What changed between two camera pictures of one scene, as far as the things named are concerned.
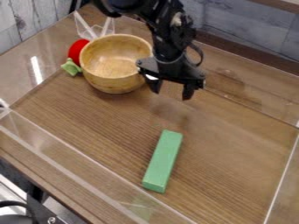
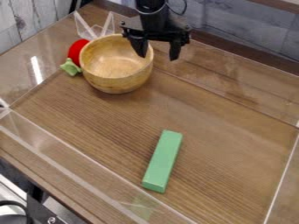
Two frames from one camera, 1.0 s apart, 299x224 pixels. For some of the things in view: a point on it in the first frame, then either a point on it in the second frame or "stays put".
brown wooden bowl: x=109 y=63 stays put
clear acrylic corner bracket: x=91 y=32 stays put
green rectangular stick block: x=164 y=161 stays put
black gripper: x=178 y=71 to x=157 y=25
